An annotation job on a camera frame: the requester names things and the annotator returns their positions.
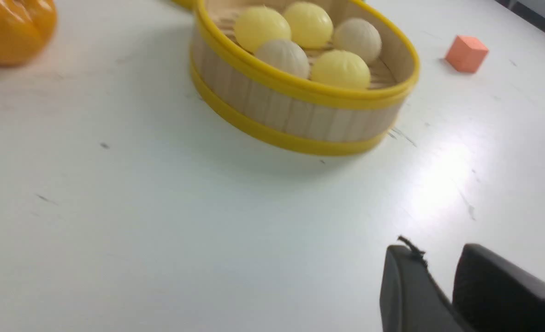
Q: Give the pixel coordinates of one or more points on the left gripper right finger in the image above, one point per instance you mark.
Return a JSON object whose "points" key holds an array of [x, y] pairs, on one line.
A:
{"points": [[494, 295]]}

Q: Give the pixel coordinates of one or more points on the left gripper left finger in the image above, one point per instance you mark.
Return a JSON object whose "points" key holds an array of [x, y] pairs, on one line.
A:
{"points": [[410, 300]]}

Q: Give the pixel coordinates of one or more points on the yellow bun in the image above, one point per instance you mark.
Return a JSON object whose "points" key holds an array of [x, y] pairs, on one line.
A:
{"points": [[311, 26], [257, 25], [341, 69]]}

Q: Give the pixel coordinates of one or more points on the white bun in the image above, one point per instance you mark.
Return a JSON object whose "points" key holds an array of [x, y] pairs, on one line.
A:
{"points": [[285, 55], [359, 37]]}

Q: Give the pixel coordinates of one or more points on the yellow bun bottom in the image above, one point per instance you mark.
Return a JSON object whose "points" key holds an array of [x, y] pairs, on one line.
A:
{"points": [[311, 26]]}

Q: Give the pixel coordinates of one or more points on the bamboo steamer tray yellow rim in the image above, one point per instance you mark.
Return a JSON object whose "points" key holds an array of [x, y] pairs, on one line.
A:
{"points": [[293, 113]]}

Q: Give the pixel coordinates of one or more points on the orange foam cube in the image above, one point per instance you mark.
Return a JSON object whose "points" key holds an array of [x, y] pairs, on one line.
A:
{"points": [[466, 54]]}

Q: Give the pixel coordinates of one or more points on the orange toy tangerine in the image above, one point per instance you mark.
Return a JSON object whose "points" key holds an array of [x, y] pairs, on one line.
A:
{"points": [[26, 27]]}

